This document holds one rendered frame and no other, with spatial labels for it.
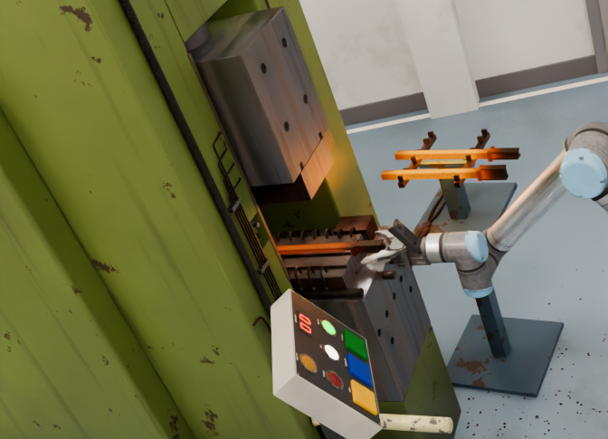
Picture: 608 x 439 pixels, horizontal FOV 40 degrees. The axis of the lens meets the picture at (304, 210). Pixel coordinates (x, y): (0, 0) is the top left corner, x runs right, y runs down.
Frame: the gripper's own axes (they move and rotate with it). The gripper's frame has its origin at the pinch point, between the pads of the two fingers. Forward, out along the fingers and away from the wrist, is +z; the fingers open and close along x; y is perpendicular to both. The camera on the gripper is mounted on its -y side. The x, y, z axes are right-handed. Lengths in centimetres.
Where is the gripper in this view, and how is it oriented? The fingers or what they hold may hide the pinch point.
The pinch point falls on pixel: (366, 245)
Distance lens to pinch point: 263.1
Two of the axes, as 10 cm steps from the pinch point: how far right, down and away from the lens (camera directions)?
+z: -8.8, 0.6, 4.8
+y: 3.3, 8.0, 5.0
